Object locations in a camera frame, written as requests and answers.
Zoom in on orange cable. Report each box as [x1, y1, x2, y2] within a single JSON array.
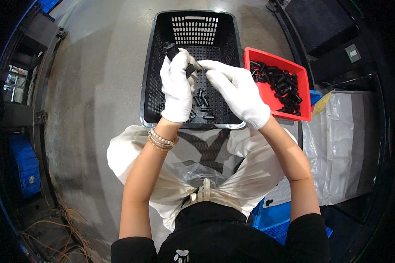
[[20, 208, 93, 263]]

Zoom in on blue plastic crate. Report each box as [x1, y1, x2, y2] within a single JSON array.
[[251, 197, 334, 246], [8, 133, 42, 200]]

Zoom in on person's right hand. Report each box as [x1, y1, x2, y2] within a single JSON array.
[[197, 60, 271, 130]]

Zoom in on white plastic sheet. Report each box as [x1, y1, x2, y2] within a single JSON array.
[[263, 90, 384, 208]]

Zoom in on beaded bracelets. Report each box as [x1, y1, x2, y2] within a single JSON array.
[[148, 128, 179, 152]]

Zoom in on black plastic connector part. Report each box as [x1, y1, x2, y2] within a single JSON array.
[[163, 42, 180, 62]]

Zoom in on black machine housing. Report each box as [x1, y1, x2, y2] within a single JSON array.
[[266, 0, 395, 94]]

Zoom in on heap of black plastic parts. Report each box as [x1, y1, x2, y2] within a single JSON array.
[[250, 60, 303, 116]]

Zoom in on grey switch plate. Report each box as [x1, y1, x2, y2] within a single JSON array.
[[345, 44, 362, 63]]

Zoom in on red plastic bin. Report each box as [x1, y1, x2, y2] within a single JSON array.
[[243, 47, 312, 122]]

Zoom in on black machine frame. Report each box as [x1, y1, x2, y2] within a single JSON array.
[[0, 0, 69, 263]]

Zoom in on clear plastic bag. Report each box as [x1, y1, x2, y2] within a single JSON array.
[[173, 162, 228, 188]]

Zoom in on yellow plastic piece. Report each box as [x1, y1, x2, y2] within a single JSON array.
[[311, 91, 332, 116]]

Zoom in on loose black parts group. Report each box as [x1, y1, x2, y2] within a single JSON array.
[[188, 87, 216, 121]]

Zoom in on person's left hand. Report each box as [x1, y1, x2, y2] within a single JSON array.
[[160, 48, 198, 123]]

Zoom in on black perforated plastic crate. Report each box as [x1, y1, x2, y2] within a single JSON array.
[[140, 10, 248, 130]]

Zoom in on person's body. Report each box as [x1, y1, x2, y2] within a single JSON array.
[[111, 179, 330, 263]]

